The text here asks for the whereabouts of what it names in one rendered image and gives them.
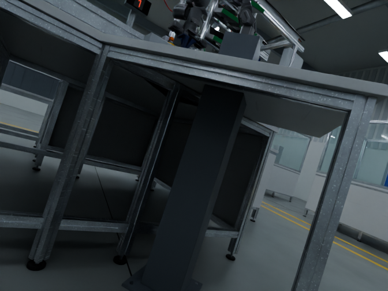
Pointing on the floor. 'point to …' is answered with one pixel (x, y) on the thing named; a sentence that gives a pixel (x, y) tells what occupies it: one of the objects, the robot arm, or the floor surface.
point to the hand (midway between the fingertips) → (185, 46)
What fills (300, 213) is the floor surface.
